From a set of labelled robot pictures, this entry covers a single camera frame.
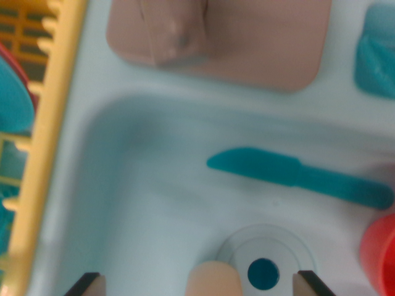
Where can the yellow plastic dish rack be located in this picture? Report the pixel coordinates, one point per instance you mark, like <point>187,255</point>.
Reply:
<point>55,92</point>

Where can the teal dish brush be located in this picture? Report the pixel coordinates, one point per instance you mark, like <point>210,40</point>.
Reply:
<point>376,61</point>

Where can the teal toy knife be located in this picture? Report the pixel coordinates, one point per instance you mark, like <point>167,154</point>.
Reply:
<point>277,169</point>

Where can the cream detergent bottle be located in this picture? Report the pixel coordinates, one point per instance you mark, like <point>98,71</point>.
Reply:
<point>213,280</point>

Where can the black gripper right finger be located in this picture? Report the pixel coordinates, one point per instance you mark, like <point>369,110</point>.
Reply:
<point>310,286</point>

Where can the red toy plate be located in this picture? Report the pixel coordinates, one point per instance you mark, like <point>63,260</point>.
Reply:
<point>18,71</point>

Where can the teal toy plate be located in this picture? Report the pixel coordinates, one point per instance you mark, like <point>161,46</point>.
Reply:
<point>14,101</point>

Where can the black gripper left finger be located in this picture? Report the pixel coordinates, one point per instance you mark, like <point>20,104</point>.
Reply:
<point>89,286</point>

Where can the light blue toy sink unit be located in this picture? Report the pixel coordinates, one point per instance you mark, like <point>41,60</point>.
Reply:
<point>139,185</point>

